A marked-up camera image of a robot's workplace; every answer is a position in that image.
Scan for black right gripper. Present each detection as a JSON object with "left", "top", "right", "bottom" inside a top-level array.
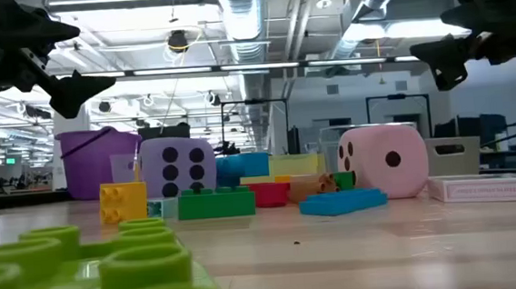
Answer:
[{"left": 405, "top": 0, "right": 516, "bottom": 95}]

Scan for pink foam dice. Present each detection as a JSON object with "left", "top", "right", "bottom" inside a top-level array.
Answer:
[{"left": 334, "top": 122, "right": 432, "bottom": 204}]

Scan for lavender foam dice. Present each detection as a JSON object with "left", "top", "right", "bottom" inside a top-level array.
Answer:
[{"left": 137, "top": 134, "right": 220, "bottom": 201}]

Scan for long blue toy block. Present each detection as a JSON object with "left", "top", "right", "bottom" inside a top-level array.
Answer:
[{"left": 298, "top": 186, "right": 391, "bottom": 220}]

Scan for long green toy block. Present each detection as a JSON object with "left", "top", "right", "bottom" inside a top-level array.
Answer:
[{"left": 175, "top": 183, "right": 258, "bottom": 222}]

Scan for orange toy block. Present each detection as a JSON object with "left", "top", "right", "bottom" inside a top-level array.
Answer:
[{"left": 286, "top": 171, "right": 341, "bottom": 204}]

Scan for white building pillar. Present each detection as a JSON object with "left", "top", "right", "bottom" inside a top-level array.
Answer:
[{"left": 51, "top": 103, "right": 93, "bottom": 135}]

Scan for purple plastic bucket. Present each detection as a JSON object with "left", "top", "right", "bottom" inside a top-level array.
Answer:
[{"left": 55, "top": 124, "right": 147, "bottom": 203}]

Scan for dark blue equipment cart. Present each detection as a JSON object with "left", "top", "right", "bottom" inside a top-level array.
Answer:
[{"left": 476, "top": 111, "right": 516, "bottom": 172}]

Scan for grey storage basket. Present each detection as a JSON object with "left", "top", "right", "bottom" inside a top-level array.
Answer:
[{"left": 423, "top": 135, "right": 484, "bottom": 179}]

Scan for black computer monitor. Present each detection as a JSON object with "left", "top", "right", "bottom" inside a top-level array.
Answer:
[{"left": 136, "top": 123, "right": 192, "bottom": 143}]

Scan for yellow toy block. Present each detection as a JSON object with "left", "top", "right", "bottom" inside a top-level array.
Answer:
[
  {"left": 239, "top": 174, "right": 292, "bottom": 186},
  {"left": 98, "top": 180, "right": 151, "bottom": 226}
]

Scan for light blue toy block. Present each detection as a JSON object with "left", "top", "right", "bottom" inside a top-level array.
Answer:
[{"left": 146, "top": 195, "right": 181, "bottom": 221}]

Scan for small green toy block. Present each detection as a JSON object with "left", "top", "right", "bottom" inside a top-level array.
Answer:
[{"left": 331, "top": 170, "right": 358, "bottom": 192}]

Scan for black overhead light bar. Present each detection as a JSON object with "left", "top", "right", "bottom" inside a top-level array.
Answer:
[{"left": 52, "top": 48, "right": 422, "bottom": 89}]

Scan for lime green toy block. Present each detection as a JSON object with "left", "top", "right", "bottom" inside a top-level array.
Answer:
[{"left": 0, "top": 211, "right": 238, "bottom": 289}]

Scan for red toy block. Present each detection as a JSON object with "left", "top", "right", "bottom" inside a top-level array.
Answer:
[{"left": 246, "top": 181, "right": 293, "bottom": 211}]

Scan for black ceiling camera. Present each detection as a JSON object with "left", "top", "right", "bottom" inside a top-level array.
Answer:
[{"left": 166, "top": 28, "right": 191, "bottom": 55}]

